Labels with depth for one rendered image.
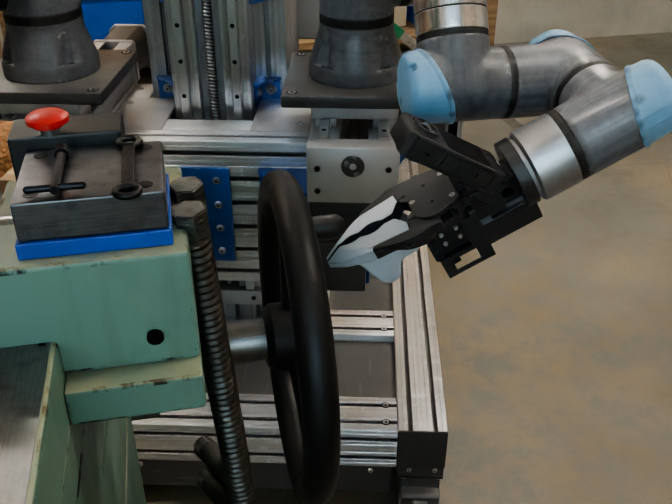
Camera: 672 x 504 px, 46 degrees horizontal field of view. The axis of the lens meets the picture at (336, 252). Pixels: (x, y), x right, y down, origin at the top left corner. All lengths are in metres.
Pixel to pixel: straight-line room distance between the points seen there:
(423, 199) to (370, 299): 1.04
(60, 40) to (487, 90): 0.74
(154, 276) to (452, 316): 1.64
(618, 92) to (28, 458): 0.58
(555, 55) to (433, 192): 0.20
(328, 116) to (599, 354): 1.10
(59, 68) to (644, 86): 0.88
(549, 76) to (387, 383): 0.88
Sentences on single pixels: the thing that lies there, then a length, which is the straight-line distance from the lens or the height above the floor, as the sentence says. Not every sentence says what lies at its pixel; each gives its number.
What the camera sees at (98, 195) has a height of 1.00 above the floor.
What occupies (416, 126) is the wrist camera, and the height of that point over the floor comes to 0.96.
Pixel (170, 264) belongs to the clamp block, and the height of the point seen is 0.95.
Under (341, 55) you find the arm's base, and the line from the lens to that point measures 1.24.
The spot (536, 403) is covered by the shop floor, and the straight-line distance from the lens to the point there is 1.90.
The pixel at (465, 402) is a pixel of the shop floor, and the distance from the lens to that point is 1.87.
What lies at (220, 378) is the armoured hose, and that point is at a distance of 0.65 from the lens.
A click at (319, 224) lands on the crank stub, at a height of 0.86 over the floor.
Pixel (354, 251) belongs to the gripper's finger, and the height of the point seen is 0.83.
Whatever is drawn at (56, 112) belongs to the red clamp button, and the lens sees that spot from 0.61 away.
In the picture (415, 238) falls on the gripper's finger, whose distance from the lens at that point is 0.75.
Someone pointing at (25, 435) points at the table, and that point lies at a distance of 0.51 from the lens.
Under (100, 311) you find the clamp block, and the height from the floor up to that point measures 0.92.
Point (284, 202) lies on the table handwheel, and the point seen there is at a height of 0.95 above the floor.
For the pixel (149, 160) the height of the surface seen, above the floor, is 1.00.
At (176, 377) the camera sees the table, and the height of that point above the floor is 0.87.
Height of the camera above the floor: 1.23
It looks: 31 degrees down
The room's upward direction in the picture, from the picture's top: straight up
